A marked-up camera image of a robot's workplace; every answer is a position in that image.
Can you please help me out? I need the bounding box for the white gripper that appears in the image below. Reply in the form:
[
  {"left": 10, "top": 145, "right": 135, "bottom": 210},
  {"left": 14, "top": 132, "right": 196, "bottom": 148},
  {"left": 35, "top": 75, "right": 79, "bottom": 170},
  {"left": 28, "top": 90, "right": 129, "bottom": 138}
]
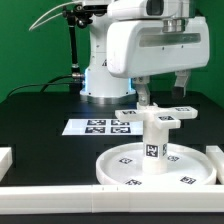
[{"left": 106, "top": 17, "right": 210, "bottom": 106}]

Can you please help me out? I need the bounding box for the white cross-shaped table base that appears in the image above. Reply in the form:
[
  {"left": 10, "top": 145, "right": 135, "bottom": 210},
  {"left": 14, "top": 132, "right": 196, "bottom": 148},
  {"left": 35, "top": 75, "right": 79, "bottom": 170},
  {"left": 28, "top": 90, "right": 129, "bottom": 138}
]
[{"left": 115, "top": 104, "right": 198, "bottom": 129}]

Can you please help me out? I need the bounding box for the white round table top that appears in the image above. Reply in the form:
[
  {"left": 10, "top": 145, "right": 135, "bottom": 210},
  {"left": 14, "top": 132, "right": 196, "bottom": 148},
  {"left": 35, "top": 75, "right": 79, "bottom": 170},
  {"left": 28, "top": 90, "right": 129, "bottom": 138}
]
[{"left": 96, "top": 142, "right": 217, "bottom": 186}]

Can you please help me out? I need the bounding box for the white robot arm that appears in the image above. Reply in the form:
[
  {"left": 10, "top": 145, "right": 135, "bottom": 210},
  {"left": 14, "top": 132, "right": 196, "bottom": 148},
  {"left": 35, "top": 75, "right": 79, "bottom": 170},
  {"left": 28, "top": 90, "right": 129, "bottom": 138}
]
[{"left": 81, "top": 0, "right": 210, "bottom": 105}]

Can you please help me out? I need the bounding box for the white right block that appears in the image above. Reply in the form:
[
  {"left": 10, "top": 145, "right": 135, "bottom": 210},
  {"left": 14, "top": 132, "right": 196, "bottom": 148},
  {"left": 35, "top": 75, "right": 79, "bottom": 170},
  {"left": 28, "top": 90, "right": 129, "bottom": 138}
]
[{"left": 206, "top": 145, "right": 224, "bottom": 185}]

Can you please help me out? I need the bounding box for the white block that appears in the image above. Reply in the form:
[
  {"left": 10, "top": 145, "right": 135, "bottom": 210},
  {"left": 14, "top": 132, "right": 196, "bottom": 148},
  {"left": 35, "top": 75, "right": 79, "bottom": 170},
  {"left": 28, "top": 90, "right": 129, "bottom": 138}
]
[
  {"left": 206, "top": 145, "right": 224, "bottom": 185},
  {"left": 0, "top": 147, "right": 13, "bottom": 181}
]

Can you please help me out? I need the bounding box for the white marker sheet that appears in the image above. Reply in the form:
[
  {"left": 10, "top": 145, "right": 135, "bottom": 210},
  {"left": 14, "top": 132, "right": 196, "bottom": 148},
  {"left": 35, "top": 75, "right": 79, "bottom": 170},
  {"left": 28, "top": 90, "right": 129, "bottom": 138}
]
[{"left": 62, "top": 119, "right": 143, "bottom": 136}]

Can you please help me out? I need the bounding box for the white left block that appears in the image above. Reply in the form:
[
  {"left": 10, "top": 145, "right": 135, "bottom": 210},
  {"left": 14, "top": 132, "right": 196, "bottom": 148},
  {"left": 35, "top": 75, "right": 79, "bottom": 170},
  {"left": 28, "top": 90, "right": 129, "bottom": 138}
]
[{"left": 0, "top": 147, "right": 13, "bottom": 181}]

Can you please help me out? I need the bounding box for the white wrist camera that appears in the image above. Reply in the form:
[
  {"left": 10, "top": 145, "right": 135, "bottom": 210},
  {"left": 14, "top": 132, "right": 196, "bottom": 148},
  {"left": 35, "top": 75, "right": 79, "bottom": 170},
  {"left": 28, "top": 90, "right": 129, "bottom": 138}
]
[{"left": 107, "top": 0, "right": 181, "bottom": 20}]

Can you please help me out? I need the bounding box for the white front rail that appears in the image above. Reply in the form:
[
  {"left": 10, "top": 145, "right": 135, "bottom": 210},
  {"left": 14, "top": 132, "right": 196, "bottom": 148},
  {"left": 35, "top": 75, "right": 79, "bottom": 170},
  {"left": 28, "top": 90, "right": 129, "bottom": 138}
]
[{"left": 0, "top": 185, "right": 224, "bottom": 215}]

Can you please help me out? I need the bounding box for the black cable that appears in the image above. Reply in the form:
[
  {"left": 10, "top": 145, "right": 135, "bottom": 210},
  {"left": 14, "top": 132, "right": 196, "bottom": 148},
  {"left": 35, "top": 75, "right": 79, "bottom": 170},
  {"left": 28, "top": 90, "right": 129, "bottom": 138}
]
[{"left": 6, "top": 74, "right": 84, "bottom": 98}]

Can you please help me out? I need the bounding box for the white cable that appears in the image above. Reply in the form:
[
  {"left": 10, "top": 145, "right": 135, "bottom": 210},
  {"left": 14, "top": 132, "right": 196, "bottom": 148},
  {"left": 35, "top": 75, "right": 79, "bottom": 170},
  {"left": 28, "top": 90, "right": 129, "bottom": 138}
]
[{"left": 28, "top": 0, "right": 84, "bottom": 32}]

